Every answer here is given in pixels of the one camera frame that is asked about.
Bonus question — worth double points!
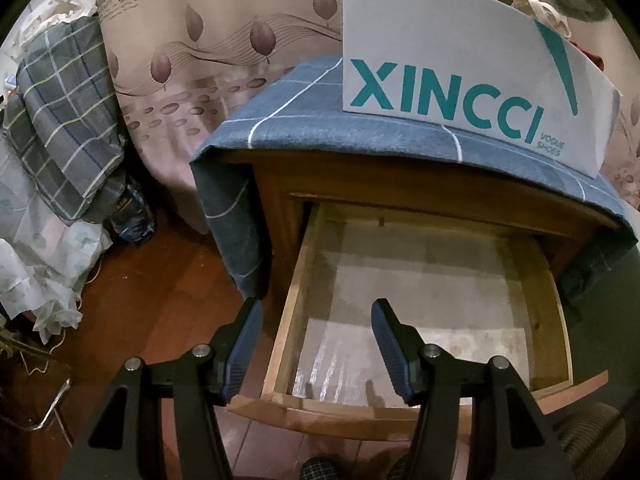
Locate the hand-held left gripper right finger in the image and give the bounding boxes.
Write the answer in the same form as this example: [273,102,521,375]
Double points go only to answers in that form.
[371,298,576,480]

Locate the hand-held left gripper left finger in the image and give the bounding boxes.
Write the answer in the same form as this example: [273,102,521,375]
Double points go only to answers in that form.
[60,299,264,480]

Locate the dark plaid slipper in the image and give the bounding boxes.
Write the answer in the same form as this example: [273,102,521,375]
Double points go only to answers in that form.
[387,452,416,480]
[300,454,342,480]

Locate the blue plastic packet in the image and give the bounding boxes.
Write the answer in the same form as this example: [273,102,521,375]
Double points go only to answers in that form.
[109,180,155,248]

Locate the blue checked cloth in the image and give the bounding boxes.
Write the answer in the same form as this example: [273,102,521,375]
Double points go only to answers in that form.
[189,55,640,302]

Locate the grey plaid quilt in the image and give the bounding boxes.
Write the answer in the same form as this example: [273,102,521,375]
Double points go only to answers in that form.
[2,15,128,223]

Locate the white shoe box teal print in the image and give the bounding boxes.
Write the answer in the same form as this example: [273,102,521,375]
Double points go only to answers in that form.
[341,0,621,181]

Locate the floral beige bedsheet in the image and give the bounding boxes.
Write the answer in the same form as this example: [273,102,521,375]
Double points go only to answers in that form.
[97,0,640,236]

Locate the cream cloth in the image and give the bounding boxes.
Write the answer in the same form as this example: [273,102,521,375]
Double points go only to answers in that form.
[510,0,572,39]

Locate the white cloth bundle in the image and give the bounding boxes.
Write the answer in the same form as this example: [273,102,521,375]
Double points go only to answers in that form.
[12,0,98,36]

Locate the metal wire rack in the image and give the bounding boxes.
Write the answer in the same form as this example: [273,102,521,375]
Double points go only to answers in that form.
[0,330,73,431]

